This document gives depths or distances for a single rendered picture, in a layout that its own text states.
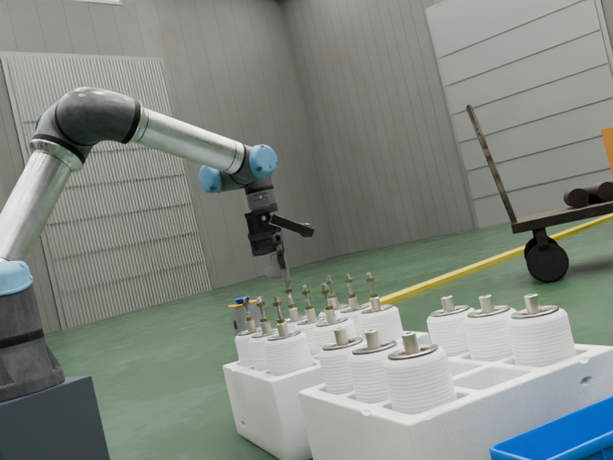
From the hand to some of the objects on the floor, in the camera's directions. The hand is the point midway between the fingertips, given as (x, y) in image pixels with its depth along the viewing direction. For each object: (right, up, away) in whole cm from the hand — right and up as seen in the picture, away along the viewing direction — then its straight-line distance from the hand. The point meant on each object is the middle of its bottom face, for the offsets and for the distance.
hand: (288, 282), depth 180 cm
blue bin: (+47, -24, -84) cm, 100 cm away
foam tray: (+12, -33, -11) cm, 37 cm away
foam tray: (+32, -28, -62) cm, 75 cm away
